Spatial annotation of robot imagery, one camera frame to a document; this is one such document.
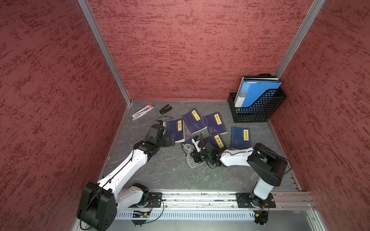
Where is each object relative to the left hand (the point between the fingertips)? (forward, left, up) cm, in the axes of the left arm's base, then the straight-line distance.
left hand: (167, 140), depth 84 cm
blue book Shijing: (+7, -26, -15) cm, 31 cm away
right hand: (-6, -16, -13) cm, 21 cm away
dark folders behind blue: (+40, -63, +16) cm, 77 cm away
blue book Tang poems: (+22, -17, -11) cm, 30 cm away
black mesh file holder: (+23, -63, +2) cm, 67 cm away
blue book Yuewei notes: (+20, -33, -12) cm, 40 cm away
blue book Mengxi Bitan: (+9, -50, -13) cm, 53 cm away
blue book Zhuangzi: (+16, -4, -9) cm, 19 cm away
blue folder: (+31, -55, +11) cm, 64 cm away
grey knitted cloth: (-2, -14, -6) cm, 15 cm away
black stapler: (+33, +6, -10) cm, 36 cm away
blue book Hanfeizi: (+5, -32, -10) cm, 34 cm away
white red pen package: (+32, +24, -11) cm, 42 cm away
